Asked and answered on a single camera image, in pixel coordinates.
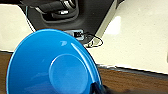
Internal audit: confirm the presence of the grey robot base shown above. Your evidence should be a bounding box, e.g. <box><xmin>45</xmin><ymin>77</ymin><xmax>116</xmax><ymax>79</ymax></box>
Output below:
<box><xmin>24</xmin><ymin>0</ymin><xmax>118</xmax><ymax>43</ymax></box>

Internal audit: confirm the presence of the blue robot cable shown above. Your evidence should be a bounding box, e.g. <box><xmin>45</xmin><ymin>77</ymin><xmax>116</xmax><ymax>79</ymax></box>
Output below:
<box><xmin>23</xmin><ymin>4</ymin><xmax>32</xmax><ymax>26</ymax></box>

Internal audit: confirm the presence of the thin black cable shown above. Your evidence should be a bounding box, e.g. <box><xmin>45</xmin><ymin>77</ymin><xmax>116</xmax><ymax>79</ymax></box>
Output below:
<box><xmin>81</xmin><ymin>31</ymin><xmax>104</xmax><ymax>48</ymax></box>

